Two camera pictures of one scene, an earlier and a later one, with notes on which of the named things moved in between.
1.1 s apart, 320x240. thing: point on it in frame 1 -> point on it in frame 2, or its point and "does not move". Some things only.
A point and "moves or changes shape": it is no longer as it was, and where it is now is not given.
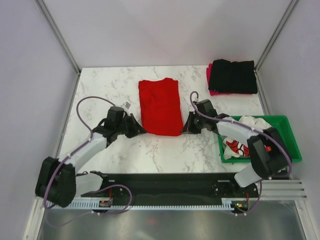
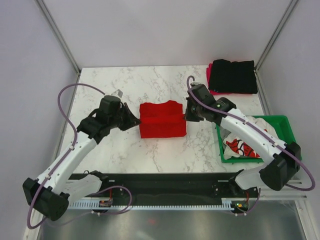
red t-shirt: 161,106 moves or changes shape
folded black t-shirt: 235,77 does not move
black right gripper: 188,127 -> 188,116
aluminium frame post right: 290,7 does not move
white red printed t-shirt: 236,146 does not move
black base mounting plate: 183,185 does not move
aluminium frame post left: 59,35 does not move
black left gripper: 137,129 -> 131,121
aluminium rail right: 283,190 does not move
